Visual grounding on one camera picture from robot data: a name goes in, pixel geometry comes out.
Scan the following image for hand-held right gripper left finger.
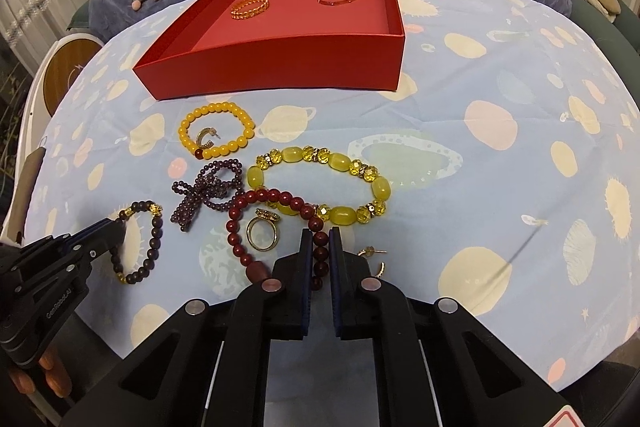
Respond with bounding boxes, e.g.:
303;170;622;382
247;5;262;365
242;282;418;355
60;229;314;427

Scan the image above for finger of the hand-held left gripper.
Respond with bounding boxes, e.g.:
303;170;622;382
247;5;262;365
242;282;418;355
49;216;117;249
74;220;127;265

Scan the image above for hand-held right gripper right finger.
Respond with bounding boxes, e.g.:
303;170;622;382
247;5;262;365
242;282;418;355
330;227;573;427

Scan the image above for dark brown bead bracelet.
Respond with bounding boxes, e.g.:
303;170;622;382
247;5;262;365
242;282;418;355
109;201;166;286

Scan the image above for gold ring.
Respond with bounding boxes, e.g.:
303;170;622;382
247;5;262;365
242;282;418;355
245;208;282;252

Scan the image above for dark red bead bracelet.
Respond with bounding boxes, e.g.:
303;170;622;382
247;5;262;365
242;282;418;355
226;188;331;293

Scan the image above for purple beaded bow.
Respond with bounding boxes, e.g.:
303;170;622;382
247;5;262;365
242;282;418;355
171;159;246;233

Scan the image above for yellow jade crystal bracelet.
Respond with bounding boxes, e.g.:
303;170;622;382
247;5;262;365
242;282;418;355
246;146;392;226

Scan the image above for yellow bead bracelet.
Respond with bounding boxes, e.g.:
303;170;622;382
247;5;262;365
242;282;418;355
179;102;257;160

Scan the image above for red cardboard box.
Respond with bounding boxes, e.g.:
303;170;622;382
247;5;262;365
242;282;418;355
132;0;406;102

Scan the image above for person's left hand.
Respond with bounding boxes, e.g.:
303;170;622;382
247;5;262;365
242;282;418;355
7;347;73;400

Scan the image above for white round wood-top device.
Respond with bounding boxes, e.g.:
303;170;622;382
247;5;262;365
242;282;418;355
20;32;104;158

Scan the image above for white sheer curtain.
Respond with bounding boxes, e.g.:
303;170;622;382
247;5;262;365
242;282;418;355
0;0;87;108

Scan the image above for brown handle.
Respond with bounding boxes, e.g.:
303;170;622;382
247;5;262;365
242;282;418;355
10;147;49;248

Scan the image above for gold chain bangle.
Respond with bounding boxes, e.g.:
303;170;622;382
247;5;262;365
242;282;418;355
230;0;271;20

